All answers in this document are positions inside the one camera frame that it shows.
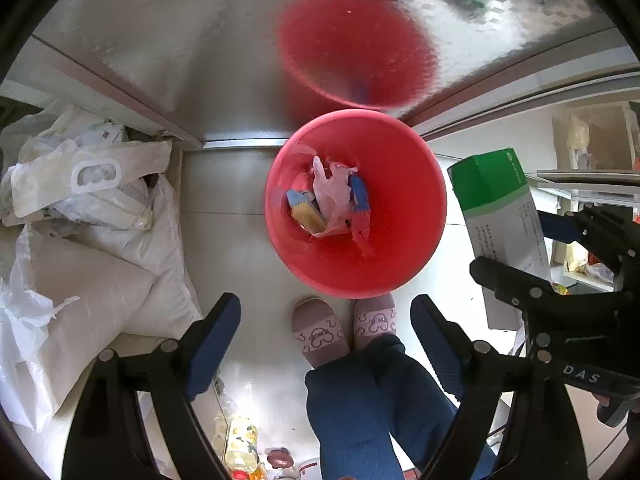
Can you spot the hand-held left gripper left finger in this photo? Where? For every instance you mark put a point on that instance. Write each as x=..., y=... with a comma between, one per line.
x=210, y=347

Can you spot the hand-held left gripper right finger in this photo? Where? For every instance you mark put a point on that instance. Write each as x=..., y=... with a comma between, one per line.
x=440, y=352

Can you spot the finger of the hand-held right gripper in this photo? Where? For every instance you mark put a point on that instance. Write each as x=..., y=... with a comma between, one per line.
x=505, y=277
x=560, y=227

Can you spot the green and white box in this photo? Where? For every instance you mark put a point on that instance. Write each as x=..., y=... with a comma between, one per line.
x=500, y=220

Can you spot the red plastic bucket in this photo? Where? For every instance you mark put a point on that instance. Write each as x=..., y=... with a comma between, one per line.
x=400, y=245

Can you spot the blue tissue packet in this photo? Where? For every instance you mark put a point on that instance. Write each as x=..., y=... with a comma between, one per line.
x=359, y=200

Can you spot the pink patterned slipper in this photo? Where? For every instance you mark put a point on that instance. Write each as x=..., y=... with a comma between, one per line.
x=320, y=332
x=375, y=320

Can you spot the white woven sack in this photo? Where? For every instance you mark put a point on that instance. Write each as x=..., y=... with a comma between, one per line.
x=85, y=320
x=165, y=260

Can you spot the person's blue trousers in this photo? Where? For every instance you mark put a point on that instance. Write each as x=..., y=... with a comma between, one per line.
x=360, y=410

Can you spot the yellow oil bottle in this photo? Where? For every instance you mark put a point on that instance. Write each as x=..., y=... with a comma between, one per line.
x=240, y=445

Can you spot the yellow bristle brush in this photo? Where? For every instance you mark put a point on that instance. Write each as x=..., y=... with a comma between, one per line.
x=306, y=212

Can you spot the pink and blue plastic bag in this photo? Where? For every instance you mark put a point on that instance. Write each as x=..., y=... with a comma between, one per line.
x=330, y=195

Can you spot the white plastic bag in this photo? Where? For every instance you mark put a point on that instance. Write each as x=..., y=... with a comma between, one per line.
x=90, y=175

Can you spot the frosted glass sliding door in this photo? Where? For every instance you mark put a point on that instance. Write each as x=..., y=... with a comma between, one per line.
x=175, y=35

